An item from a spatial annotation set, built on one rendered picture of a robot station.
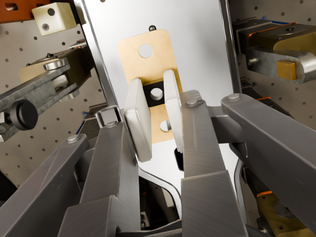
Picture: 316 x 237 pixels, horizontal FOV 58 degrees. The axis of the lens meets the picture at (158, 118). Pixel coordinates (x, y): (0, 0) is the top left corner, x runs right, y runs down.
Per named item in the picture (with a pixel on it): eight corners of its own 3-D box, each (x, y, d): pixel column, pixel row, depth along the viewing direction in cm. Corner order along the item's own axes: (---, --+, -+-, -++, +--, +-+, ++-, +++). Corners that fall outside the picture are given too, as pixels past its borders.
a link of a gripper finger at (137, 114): (153, 161, 15) (138, 164, 15) (151, 114, 22) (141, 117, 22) (136, 109, 14) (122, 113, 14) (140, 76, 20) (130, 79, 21)
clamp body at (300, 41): (268, 38, 74) (359, 64, 41) (223, 50, 75) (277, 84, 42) (265, 11, 71) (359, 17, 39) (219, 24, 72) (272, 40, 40)
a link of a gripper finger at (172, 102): (164, 102, 14) (179, 98, 14) (162, 71, 20) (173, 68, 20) (178, 154, 15) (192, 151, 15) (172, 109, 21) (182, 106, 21)
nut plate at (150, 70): (193, 132, 23) (194, 139, 22) (147, 144, 23) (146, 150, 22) (167, 26, 20) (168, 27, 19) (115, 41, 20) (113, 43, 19)
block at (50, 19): (107, 18, 71) (66, 29, 37) (94, 21, 71) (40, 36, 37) (103, 3, 70) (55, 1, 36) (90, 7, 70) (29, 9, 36)
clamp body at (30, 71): (111, 57, 75) (77, 98, 42) (75, 67, 76) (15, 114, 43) (103, 32, 73) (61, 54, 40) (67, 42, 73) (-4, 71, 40)
